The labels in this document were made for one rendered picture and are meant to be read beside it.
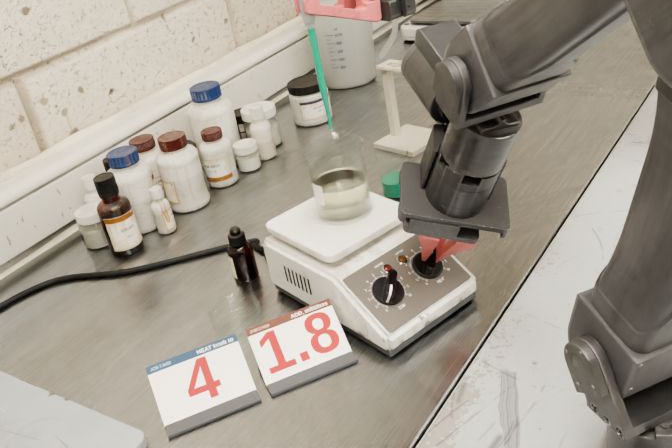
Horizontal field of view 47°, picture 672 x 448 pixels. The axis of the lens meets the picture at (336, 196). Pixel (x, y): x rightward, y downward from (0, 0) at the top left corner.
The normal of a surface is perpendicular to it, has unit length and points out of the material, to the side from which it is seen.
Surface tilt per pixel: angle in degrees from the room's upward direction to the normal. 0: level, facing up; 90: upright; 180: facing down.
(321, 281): 90
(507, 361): 0
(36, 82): 90
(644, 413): 0
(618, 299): 75
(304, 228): 0
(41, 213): 90
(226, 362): 40
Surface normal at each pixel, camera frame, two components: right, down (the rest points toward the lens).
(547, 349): -0.17, -0.88
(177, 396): 0.11, -0.43
